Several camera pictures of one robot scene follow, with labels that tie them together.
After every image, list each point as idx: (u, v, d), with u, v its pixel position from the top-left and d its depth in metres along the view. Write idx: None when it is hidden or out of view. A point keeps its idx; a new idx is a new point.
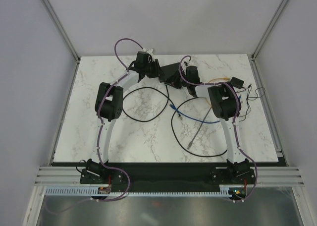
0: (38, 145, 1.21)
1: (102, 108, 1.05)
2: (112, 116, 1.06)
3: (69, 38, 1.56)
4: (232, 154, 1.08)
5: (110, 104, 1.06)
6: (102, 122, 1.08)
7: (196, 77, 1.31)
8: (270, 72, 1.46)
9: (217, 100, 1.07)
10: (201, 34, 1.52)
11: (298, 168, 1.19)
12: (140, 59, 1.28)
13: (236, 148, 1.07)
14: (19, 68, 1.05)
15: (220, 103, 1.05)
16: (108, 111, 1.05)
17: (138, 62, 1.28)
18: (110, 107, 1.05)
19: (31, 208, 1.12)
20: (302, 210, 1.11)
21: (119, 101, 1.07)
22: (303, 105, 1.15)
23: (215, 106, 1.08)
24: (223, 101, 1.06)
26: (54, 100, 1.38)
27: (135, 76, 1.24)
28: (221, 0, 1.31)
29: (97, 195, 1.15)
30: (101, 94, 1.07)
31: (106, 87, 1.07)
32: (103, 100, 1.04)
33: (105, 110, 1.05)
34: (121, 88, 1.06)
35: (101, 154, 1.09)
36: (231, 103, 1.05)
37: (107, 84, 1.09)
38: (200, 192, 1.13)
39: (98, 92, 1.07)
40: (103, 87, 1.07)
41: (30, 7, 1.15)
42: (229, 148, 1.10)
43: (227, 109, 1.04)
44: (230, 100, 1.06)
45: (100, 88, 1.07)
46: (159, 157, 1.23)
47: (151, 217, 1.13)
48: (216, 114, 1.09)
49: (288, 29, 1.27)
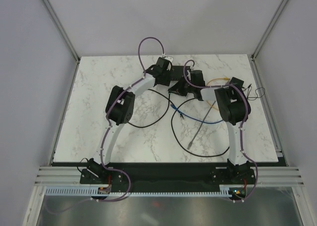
0: (37, 145, 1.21)
1: (112, 111, 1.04)
2: (120, 120, 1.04)
3: (69, 38, 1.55)
4: (234, 156, 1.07)
5: (119, 108, 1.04)
6: (110, 125, 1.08)
7: (200, 79, 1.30)
8: (270, 73, 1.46)
9: (225, 104, 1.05)
10: (201, 34, 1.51)
11: (298, 168, 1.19)
12: (161, 63, 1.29)
13: (238, 151, 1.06)
14: (18, 68, 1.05)
15: (228, 106, 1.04)
16: (117, 115, 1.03)
17: (157, 66, 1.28)
18: (120, 112, 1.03)
19: (30, 208, 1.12)
20: (302, 211, 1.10)
21: (130, 106, 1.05)
22: (303, 105, 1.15)
23: (223, 109, 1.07)
24: (232, 104, 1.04)
26: (53, 100, 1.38)
27: (151, 80, 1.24)
28: (221, 0, 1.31)
29: (97, 195, 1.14)
30: (113, 98, 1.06)
31: (119, 91, 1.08)
32: (114, 104, 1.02)
33: (114, 114, 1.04)
34: (132, 96, 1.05)
35: (104, 155, 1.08)
36: (239, 106, 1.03)
37: (120, 87, 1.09)
38: (200, 192, 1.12)
39: (110, 95, 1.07)
40: (116, 91, 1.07)
41: (30, 6, 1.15)
42: (232, 148, 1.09)
43: (236, 113, 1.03)
44: (238, 103, 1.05)
45: (114, 92, 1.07)
46: (158, 157, 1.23)
47: (151, 217, 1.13)
48: (224, 118, 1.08)
49: (289, 29, 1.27)
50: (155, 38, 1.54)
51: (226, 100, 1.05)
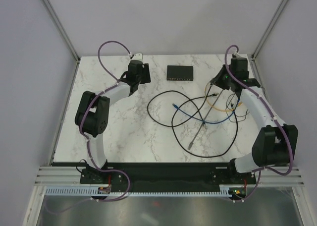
0: (37, 146, 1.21)
1: (85, 121, 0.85)
2: (95, 131, 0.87)
3: (69, 38, 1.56)
4: (241, 168, 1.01)
5: (92, 117, 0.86)
6: (87, 138, 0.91)
7: (242, 70, 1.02)
8: (270, 72, 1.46)
9: (264, 151, 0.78)
10: (201, 34, 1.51)
11: (298, 168, 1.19)
12: (133, 70, 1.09)
13: (248, 170, 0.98)
14: (17, 68, 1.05)
15: (266, 155, 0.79)
16: (90, 126, 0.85)
17: (131, 74, 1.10)
18: (93, 121, 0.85)
19: (31, 207, 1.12)
20: (302, 211, 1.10)
21: (104, 113, 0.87)
22: (303, 105, 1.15)
23: (257, 150, 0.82)
24: (272, 154, 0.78)
26: (53, 100, 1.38)
27: (127, 88, 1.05)
28: (221, 0, 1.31)
29: (97, 195, 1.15)
30: (83, 105, 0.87)
31: (89, 96, 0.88)
32: (87, 112, 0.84)
33: (87, 124, 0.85)
34: (107, 99, 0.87)
35: (96, 162, 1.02)
36: (280, 158, 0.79)
37: (91, 92, 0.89)
38: (200, 192, 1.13)
39: (79, 103, 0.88)
40: (86, 97, 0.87)
41: (30, 7, 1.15)
42: (243, 161, 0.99)
43: (269, 163, 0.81)
44: (282, 153, 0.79)
45: (84, 97, 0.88)
46: (159, 157, 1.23)
47: (151, 217, 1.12)
48: (253, 154, 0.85)
49: (289, 28, 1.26)
50: (155, 38, 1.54)
51: (268, 148, 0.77)
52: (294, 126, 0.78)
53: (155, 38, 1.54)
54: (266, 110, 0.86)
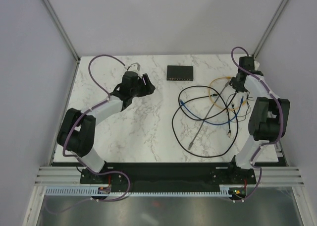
0: (37, 146, 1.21)
1: (69, 141, 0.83)
2: (79, 151, 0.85)
3: (69, 38, 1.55)
4: (240, 160, 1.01)
5: (77, 138, 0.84)
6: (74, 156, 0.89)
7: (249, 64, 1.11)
8: (270, 72, 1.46)
9: (259, 118, 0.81)
10: (201, 34, 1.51)
11: (298, 168, 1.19)
12: (127, 82, 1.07)
13: (247, 160, 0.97)
14: (17, 69, 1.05)
15: (260, 122, 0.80)
16: (75, 146, 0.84)
17: (124, 85, 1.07)
18: (78, 141, 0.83)
19: (31, 208, 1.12)
20: (301, 211, 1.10)
21: (89, 133, 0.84)
22: (303, 106, 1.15)
23: (252, 121, 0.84)
24: (266, 122, 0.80)
26: (53, 100, 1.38)
27: (118, 102, 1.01)
28: (221, 0, 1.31)
29: (97, 195, 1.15)
30: (67, 124, 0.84)
31: (74, 114, 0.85)
32: (71, 132, 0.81)
33: (72, 144, 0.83)
34: (91, 119, 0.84)
35: (93, 168, 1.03)
36: (273, 128, 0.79)
37: (76, 110, 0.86)
38: (200, 192, 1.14)
39: (63, 122, 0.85)
40: (70, 115, 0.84)
41: (30, 7, 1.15)
42: (243, 153, 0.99)
43: (263, 133, 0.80)
44: (275, 124, 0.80)
45: (68, 116, 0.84)
46: (159, 157, 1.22)
47: (151, 217, 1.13)
48: (249, 129, 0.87)
49: (290, 28, 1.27)
50: (155, 38, 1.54)
51: (262, 115, 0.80)
52: (289, 101, 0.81)
53: (155, 38, 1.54)
54: (264, 87, 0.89)
